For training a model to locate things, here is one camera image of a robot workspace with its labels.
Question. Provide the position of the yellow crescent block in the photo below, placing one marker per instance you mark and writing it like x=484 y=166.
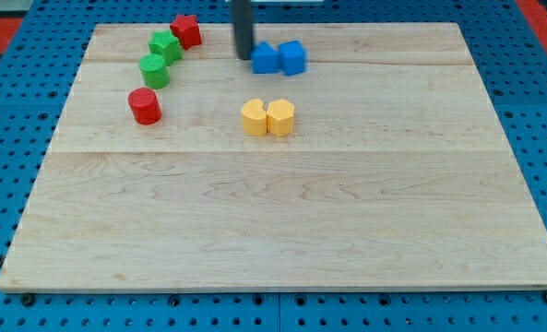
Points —
x=254 y=118

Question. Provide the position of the yellow hexagon block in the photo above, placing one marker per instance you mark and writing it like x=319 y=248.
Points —
x=280 y=119

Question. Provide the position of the blue triangle block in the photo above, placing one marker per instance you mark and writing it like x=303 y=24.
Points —
x=265 y=59

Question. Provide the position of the wooden board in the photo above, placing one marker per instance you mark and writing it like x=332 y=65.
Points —
x=397 y=176

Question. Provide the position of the blue cube block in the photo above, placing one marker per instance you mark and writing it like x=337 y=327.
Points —
x=292 y=57

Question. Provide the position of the red cylinder block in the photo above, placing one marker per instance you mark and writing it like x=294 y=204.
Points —
x=144 y=105

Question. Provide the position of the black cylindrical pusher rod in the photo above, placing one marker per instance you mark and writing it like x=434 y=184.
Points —
x=243 y=28

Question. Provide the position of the green cylinder block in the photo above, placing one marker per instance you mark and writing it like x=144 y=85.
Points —
x=154 y=71

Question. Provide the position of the red star block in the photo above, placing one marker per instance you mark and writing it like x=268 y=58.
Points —
x=186 y=29

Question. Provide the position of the green star block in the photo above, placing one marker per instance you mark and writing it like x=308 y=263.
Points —
x=165 y=44

